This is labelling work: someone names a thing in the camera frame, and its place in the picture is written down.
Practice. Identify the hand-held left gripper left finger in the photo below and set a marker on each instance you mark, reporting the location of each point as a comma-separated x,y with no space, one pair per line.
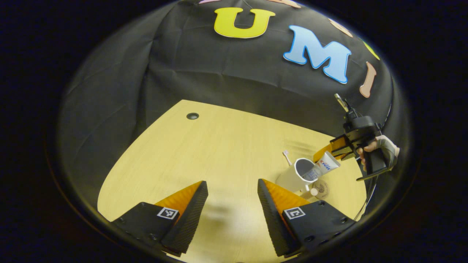
188,219

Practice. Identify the round cork coaster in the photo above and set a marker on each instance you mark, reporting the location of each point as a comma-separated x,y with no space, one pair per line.
323,190

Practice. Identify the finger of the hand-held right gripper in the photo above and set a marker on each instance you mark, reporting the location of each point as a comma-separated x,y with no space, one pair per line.
347,154
338,143

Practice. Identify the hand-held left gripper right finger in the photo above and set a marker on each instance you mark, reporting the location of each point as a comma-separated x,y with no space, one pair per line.
272,219

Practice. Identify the white toothpaste tube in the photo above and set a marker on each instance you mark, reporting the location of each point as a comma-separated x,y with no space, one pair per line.
327,164

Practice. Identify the white cup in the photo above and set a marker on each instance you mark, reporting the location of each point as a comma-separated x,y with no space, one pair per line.
289,179

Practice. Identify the white toothbrush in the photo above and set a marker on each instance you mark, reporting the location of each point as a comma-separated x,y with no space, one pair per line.
286,155

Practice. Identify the wooden desktop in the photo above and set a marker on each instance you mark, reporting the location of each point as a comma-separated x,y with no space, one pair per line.
219,153

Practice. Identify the black backdrop cloth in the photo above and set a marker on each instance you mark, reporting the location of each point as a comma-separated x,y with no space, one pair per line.
182,65

